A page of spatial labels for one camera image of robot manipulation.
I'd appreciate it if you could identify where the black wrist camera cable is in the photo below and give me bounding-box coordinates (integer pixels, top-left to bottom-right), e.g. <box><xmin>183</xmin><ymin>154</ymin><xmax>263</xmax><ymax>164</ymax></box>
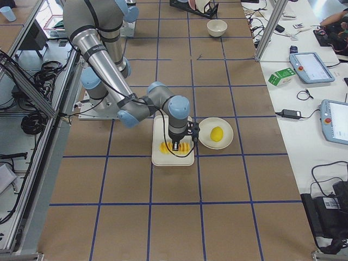
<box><xmin>159</xmin><ymin>107</ymin><xmax>198</xmax><ymax>157</ymax></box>

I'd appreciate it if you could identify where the pink plate in rack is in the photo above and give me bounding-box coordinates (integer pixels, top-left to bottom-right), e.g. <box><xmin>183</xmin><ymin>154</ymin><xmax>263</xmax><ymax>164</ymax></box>
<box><xmin>188</xmin><ymin>0</ymin><xmax>196</xmax><ymax>10</ymax></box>

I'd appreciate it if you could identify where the white rectangular tray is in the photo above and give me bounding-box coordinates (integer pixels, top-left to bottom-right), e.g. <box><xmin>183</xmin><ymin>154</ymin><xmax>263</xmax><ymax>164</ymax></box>
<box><xmin>152</xmin><ymin>115</ymin><xmax>195</xmax><ymax>166</ymax></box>

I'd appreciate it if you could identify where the blue teach pendant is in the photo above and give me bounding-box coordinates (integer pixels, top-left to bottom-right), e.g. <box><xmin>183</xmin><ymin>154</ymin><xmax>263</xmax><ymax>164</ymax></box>
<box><xmin>320</xmin><ymin>100</ymin><xmax>347</xmax><ymax>145</ymax></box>
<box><xmin>289</xmin><ymin>52</ymin><xmax>335</xmax><ymax>84</ymax></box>

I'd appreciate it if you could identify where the cream plate in rack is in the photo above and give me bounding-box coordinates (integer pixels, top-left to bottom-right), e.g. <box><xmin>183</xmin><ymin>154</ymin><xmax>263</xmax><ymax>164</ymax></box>
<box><xmin>196</xmin><ymin>0</ymin><xmax>210</xmax><ymax>14</ymax></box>

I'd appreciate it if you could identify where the light blue cup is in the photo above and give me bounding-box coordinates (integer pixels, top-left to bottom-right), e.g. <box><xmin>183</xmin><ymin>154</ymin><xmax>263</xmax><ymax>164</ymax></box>
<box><xmin>0</xmin><ymin>6</ymin><xmax>16</xmax><ymax>22</ymax></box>

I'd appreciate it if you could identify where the black plate rack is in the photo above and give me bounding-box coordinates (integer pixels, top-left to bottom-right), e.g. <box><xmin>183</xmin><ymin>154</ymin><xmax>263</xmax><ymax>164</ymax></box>
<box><xmin>170</xmin><ymin>0</ymin><xmax>219</xmax><ymax>19</ymax></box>

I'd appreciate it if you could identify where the white ceramic bowl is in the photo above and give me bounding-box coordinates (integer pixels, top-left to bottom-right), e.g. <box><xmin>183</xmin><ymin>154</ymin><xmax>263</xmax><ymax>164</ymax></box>
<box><xmin>207</xmin><ymin>20</ymin><xmax>228</xmax><ymax>38</ymax></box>

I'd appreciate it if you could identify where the aluminium frame post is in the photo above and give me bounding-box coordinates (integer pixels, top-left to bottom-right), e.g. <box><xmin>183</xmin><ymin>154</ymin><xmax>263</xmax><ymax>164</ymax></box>
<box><xmin>255</xmin><ymin>0</ymin><xmax>288</xmax><ymax>61</ymax></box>

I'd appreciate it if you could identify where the black power adapter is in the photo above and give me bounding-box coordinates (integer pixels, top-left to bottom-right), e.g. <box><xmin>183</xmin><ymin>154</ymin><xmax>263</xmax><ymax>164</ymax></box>
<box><xmin>281</xmin><ymin>109</ymin><xmax>302</xmax><ymax>120</ymax></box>

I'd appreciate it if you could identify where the green white carton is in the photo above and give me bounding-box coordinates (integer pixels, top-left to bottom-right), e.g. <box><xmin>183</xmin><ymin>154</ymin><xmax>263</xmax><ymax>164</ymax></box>
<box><xmin>268</xmin><ymin>67</ymin><xmax>296</xmax><ymax>86</ymax></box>

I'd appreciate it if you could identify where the black cable bundle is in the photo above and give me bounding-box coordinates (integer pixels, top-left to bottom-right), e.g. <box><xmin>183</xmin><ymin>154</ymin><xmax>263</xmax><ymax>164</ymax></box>
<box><xmin>243</xmin><ymin>5</ymin><xmax>269</xmax><ymax>46</ymax></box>

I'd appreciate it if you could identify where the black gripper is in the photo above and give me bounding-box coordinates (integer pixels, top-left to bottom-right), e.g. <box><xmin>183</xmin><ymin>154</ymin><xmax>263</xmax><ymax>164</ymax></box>
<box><xmin>169</xmin><ymin>132</ymin><xmax>199</xmax><ymax>151</ymax></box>

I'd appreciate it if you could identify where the round cream plate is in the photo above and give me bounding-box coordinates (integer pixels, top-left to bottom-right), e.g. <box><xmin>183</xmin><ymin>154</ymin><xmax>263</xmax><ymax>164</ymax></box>
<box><xmin>199</xmin><ymin>117</ymin><xmax>234</xmax><ymax>150</ymax></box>

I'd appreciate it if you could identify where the yellow lemon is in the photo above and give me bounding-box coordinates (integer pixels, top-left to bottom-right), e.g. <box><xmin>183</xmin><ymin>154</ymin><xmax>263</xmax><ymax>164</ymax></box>
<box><xmin>210</xmin><ymin>126</ymin><xmax>223</xmax><ymax>142</ymax></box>

